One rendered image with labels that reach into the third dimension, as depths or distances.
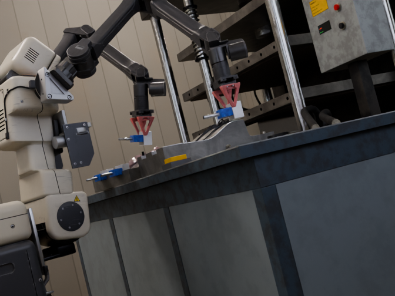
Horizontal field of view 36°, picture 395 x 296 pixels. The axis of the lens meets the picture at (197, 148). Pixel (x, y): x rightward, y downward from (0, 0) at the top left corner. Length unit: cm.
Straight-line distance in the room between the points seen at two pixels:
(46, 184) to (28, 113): 25
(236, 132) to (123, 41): 318
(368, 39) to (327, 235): 104
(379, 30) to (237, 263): 122
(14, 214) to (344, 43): 151
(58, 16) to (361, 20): 315
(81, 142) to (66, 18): 311
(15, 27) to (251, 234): 356
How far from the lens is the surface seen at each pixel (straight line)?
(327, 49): 277
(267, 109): 307
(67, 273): 481
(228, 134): 240
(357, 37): 263
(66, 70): 215
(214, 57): 204
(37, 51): 230
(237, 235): 189
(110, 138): 514
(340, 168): 189
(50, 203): 217
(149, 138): 243
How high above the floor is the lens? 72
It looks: 3 degrees up
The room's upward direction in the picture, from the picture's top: 14 degrees counter-clockwise
